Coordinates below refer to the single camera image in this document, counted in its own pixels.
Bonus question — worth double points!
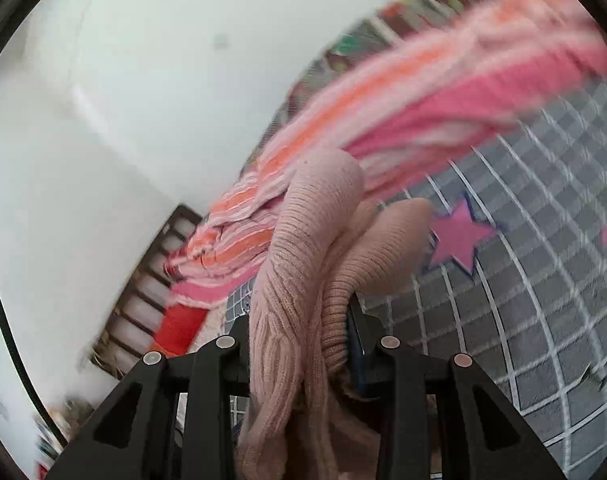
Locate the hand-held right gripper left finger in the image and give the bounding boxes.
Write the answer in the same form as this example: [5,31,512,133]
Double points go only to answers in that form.
[46,316,251,480]

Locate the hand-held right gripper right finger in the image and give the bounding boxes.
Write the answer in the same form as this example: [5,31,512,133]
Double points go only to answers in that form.
[346,302,567,480]

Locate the pink knit sweater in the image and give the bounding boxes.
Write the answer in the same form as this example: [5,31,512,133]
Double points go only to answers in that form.
[233,149,437,480]

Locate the red cloth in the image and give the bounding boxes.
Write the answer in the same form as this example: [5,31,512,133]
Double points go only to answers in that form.
[150,304,210,357]

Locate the dark wooden headboard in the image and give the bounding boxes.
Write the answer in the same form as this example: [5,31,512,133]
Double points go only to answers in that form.
[90,203,206,378]

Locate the grey checked bed sheet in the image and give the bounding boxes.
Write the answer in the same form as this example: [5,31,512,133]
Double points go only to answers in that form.
[223,77,607,480]

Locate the pink orange striped blanket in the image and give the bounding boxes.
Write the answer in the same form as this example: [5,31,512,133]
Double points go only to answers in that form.
[166,0,607,307]

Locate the floral patterned quilt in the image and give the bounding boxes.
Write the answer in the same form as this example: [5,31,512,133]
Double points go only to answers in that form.
[243,0,514,171]

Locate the black cable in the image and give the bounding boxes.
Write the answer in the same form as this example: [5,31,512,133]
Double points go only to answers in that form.
[0,257,66,453]

